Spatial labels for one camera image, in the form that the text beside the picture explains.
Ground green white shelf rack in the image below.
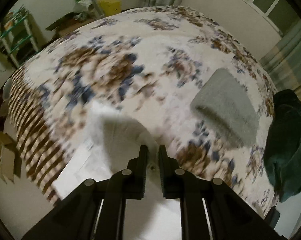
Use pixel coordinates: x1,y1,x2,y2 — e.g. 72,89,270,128
0,5,40,68

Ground floral bed blanket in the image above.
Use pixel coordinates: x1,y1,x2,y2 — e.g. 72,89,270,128
8,6,276,216

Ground green white plastic bag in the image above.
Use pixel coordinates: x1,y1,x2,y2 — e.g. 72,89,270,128
73,0,105,20

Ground dark green velvet blanket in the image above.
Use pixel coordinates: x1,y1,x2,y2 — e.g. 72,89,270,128
263,89,301,202

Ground yellow box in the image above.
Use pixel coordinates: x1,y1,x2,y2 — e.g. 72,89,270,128
98,0,121,17

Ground folded grey towel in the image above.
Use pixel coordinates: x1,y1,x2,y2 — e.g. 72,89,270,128
190,68,259,148

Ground right green curtain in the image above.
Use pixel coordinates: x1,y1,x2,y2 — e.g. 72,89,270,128
260,21,301,101

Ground white pants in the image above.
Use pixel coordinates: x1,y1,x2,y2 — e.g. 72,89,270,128
53,101,182,239

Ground dark low side table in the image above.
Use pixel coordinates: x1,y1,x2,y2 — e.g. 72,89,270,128
45,12,95,38

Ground brown cardboard box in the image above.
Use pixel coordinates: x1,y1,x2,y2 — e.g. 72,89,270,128
0,132,22,183

